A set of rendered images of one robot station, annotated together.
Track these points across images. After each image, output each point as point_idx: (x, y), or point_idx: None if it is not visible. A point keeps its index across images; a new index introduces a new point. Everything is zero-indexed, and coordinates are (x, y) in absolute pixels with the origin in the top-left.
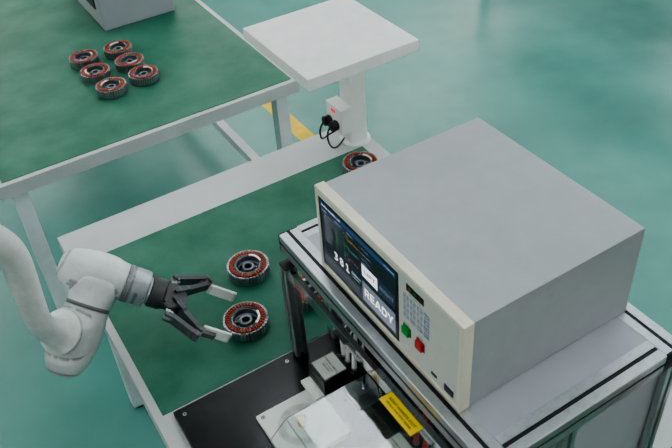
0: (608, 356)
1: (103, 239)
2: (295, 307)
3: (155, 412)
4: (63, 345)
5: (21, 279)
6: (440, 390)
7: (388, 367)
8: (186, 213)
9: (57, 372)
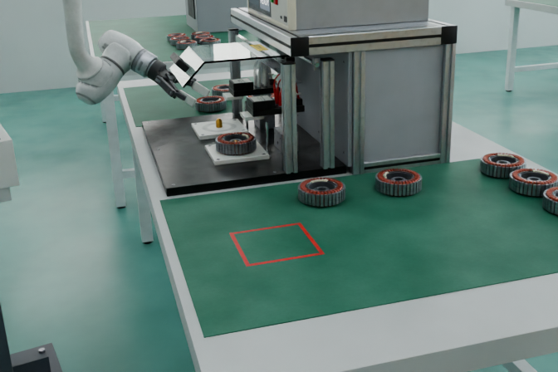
0: (401, 26)
1: (144, 83)
2: (236, 68)
3: (132, 125)
4: (87, 70)
5: (70, 1)
6: (282, 25)
7: (261, 34)
8: (202, 80)
9: (80, 93)
